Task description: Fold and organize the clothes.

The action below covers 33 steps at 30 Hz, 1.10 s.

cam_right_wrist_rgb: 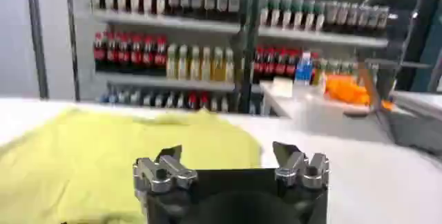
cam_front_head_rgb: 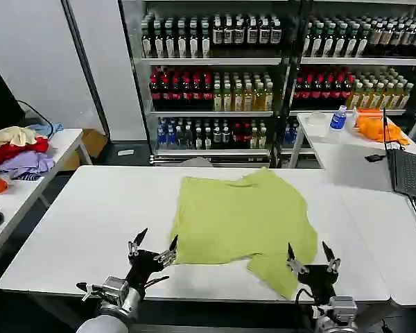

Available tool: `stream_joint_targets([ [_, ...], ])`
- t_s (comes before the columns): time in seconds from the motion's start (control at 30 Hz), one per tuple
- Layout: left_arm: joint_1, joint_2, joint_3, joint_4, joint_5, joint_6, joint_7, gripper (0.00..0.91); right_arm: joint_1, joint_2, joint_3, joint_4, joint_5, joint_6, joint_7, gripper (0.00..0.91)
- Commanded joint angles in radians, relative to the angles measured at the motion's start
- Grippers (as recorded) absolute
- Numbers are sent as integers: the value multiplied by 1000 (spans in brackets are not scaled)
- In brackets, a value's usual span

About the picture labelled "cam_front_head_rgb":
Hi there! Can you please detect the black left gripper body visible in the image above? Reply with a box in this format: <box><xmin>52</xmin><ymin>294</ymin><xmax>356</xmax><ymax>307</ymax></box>
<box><xmin>124</xmin><ymin>248</ymin><xmax>165</xmax><ymax>298</ymax></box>

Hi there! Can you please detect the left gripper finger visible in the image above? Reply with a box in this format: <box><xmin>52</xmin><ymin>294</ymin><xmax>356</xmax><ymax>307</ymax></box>
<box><xmin>127</xmin><ymin>227</ymin><xmax>149</xmax><ymax>257</ymax></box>
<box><xmin>153</xmin><ymin>234</ymin><xmax>179</xmax><ymax>268</ymax></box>

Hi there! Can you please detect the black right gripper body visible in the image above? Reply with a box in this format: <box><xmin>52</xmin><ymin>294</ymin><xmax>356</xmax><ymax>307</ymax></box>
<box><xmin>296</xmin><ymin>264</ymin><xmax>338</xmax><ymax>307</ymax></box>

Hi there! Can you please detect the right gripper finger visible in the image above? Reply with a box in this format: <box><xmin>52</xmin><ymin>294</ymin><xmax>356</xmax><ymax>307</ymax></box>
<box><xmin>286</xmin><ymin>241</ymin><xmax>309</xmax><ymax>275</ymax></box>
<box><xmin>321</xmin><ymin>240</ymin><xmax>342</xmax><ymax>273</ymax></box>

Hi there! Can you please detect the light green shirt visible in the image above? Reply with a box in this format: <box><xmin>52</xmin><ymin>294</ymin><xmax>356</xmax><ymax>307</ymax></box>
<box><xmin>169</xmin><ymin>166</ymin><xmax>319</xmax><ymax>301</ymax></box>

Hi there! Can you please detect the grey chair back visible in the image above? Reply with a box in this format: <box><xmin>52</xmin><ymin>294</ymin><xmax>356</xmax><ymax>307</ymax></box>
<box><xmin>179</xmin><ymin>156</ymin><xmax>215</xmax><ymax>169</ymax></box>

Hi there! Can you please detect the white side desk with laptop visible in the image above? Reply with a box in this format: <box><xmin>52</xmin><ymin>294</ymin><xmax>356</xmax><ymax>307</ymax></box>
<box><xmin>288</xmin><ymin>111</ymin><xmax>416</xmax><ymax>195</ymax></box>

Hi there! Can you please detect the brown cardboard box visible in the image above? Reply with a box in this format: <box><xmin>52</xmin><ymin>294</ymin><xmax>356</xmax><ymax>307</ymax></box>
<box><xmin>60</xmin><ymin>128</ymin><xmax>110</xmax><ymax>171</ymax></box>

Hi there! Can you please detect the black laptop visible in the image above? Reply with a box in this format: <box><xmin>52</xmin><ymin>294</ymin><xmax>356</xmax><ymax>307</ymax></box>
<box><xmin>382</xmin><ymin>107</ymin><xmax>416</xmax><ymax>205</ymax></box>

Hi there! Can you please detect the white side desk with clothes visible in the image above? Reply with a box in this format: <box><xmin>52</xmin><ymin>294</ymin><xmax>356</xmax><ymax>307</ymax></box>
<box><xmin>0</xmin><ymin>128</ymin><xmax>94</xmax><ymax>268</ymax></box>

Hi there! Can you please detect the purple cloth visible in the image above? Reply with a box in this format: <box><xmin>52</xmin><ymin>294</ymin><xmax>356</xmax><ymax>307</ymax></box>
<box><xmin>0</xmin><ymin>150</ymin><xmax>56</xmax><ymax>178</ymax></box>

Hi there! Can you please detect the blue-label water bottle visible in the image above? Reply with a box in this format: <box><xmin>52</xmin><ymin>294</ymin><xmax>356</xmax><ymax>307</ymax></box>
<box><xmin>328</xmin><ymin>105</ymin><xmax>348</xmax><ymax>138</ymax></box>

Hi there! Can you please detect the orange cloth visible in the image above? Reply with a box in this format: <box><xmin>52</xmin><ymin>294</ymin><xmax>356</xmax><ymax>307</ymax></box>
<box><xmin>352</xmin><ymin>108</ymin><xmax>410</xmax><ymax>146</ymax></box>

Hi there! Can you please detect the blue cloth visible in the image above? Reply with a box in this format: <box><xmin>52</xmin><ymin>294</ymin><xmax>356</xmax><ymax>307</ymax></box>
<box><xmin>29</xmin><ymin>122</ymin><xmax>65</xmax><ymax>138</ymax></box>

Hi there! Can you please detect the white tape roll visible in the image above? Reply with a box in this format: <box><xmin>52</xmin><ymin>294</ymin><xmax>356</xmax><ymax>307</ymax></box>
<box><xmin>304</xmin><ymin>111</ymin><xmax>329</xmax><ymax>128</ymax></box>

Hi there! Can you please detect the red cloth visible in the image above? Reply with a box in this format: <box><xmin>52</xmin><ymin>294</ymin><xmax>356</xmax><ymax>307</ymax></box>
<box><xmin>0</xmin><ymin>136</ymin><xmax>50</xmax><ymax>166</ymax></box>

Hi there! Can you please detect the cream cloth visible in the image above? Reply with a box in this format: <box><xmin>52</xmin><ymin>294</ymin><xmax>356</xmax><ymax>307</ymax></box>
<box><xmin>0</xmin><ymin>126</ymin><xmax>38</xmax><ymax>153</ymax></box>

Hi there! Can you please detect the bottle shelf with white-label bottles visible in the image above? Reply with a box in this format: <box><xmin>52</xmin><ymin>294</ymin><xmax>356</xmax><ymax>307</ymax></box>
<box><xmin>119</xmin><ymin>0</ymin><xmax>293</xmax><ymax>168</ymax></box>

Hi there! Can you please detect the bottle shelf with brown bottles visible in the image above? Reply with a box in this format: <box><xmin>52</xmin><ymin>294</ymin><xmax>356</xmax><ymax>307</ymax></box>
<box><xmin>280</xmin><ymin>0</ymin><xmax>416</xmax><ymax>167</ymax></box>

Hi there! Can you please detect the black monitor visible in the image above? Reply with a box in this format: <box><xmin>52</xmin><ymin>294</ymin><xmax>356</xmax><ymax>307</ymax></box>
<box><xmin>0</xmin><ymin>58</ymin><xmax>26</xmax><ymax>143</ymax></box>

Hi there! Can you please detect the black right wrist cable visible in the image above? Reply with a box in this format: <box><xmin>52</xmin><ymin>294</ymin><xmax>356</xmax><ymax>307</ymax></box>
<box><xmin>293</xmin><ymin>287</ymin><xmax>315</xmax><ymax>307</ymax></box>

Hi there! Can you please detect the black monitor cable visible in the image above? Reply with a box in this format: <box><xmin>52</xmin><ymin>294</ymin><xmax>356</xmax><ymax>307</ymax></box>
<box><xmin>17</xmin><ymin>99</ymin><xmax>55</xmax><ymax>140</ymax></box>

